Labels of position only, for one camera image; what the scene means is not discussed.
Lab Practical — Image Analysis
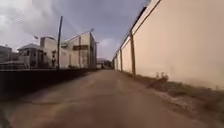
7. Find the beige multi-storey building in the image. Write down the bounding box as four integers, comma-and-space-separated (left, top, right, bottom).
39, 28, 98, 70

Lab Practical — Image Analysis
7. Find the brown dirt road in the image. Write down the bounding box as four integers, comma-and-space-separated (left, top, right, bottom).
0, 68, 214, 128

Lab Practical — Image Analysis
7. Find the tall dark utility pole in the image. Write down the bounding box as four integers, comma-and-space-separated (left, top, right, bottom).
56, 15, 64, 70

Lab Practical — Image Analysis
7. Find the dry grass verge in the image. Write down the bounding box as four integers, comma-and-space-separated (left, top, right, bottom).
120, 70, 224, 128

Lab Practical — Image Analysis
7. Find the small grey house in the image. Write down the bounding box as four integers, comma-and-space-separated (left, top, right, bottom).
16, 42, 46, 70

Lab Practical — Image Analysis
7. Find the long beige boundary wall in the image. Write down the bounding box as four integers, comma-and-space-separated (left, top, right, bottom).
111, 0, 224, 91

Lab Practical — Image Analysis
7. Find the low dark wall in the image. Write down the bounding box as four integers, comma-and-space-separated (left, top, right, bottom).
0, 67, 98, 100

